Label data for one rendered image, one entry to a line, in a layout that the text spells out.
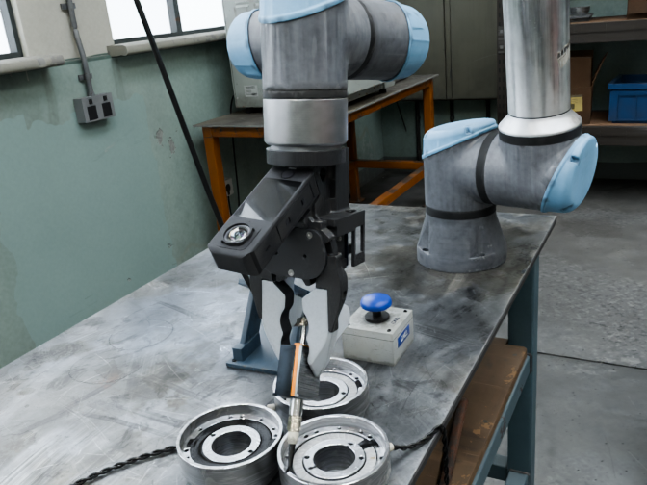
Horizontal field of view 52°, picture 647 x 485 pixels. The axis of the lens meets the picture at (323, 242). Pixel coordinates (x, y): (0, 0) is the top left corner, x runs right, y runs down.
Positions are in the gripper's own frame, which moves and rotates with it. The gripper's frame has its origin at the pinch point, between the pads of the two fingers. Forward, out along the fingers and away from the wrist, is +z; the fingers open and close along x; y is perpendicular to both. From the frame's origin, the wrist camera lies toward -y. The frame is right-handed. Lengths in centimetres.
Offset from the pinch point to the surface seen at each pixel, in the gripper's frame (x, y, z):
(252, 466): 1.9, -5.1, 8.7
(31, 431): 32.4, -5.9, 12.8
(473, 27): 97, 370, -60
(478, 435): -5, 47, 30
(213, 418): 10.6, 0.1, 8.5
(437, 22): 120, 369, -64
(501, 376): -4, 66, 27
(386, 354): 0.0, 20.8, 7.0
